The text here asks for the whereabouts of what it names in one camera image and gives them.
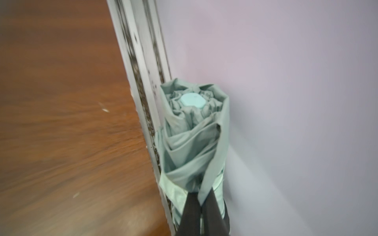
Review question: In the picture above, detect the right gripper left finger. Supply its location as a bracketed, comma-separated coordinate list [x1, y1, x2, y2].
[175, 193, 201, 236]

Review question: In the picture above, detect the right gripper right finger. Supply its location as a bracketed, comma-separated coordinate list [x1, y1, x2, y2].
[202, 189, 230, 236]

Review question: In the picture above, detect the mint green umbrella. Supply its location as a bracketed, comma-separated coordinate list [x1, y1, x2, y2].
[155, 79, 229, 236]

